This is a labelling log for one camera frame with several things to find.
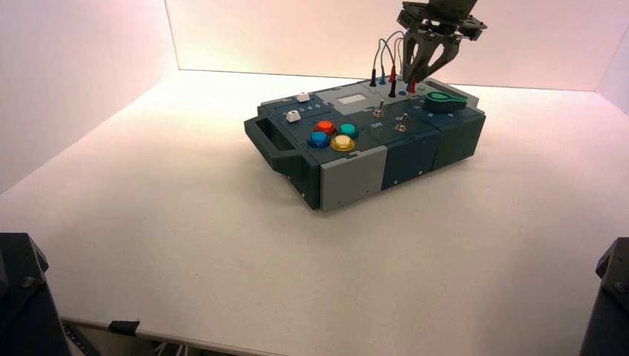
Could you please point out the dark teal grey control box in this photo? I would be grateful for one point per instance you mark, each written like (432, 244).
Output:
(354, 172)

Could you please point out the metal toggle switch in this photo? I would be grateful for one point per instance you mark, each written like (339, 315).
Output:
(400, 127)
(378, 110)

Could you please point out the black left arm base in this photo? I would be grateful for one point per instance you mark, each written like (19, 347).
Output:
(24, 304)

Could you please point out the teal round push button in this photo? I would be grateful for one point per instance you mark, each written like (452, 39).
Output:
(348, 130)

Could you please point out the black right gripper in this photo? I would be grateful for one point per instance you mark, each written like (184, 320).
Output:
(442, 24)

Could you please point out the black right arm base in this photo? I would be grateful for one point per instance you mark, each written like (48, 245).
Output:
(609, 304)

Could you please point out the yellow round push button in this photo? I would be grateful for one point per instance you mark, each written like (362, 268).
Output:
(342, 143)

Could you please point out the red round push button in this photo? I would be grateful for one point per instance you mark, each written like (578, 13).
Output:
(325, 127)

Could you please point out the small grey display screen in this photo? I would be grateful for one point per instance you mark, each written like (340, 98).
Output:
(352, 99)

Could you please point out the black table edge clamp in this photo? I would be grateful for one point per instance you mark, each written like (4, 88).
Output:
(124, 327)

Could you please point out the green rotary knob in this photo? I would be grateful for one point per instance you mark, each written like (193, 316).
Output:
(441, 103)

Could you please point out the white slider knob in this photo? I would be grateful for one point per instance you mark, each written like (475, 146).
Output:
(303, 97)
(293, 116)

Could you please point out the blue round push button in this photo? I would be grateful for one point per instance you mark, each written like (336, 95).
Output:
(319, 140)

